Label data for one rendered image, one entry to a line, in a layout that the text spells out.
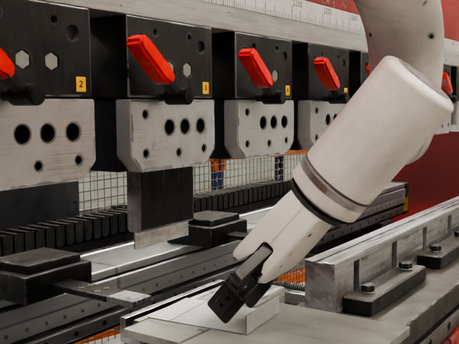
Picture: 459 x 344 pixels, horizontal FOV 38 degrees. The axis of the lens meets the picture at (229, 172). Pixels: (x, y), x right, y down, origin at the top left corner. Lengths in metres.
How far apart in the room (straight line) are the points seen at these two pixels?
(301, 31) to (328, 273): 0.43
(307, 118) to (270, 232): 0.38
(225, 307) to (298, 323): 0.09
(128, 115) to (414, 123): 0.29
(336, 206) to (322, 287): 0.55
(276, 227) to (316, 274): 0.53
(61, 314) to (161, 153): 0.39
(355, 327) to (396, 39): 0.32
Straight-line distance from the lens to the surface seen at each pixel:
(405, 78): 0.63
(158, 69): 0.68
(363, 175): 0.65
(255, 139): 0.89
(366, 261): 1.32
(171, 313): 0.80
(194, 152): 0.78
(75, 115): 0.64
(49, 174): 0.62
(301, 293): 1.40
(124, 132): 0.70
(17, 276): 0.93
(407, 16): 0.69
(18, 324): 0.99
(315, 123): 1.04
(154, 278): 1.18
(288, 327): 0.76
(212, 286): 0.93
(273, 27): 0.95
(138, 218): 0.77
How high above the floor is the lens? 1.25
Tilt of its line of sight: 6 degrees down
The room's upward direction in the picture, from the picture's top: straight up
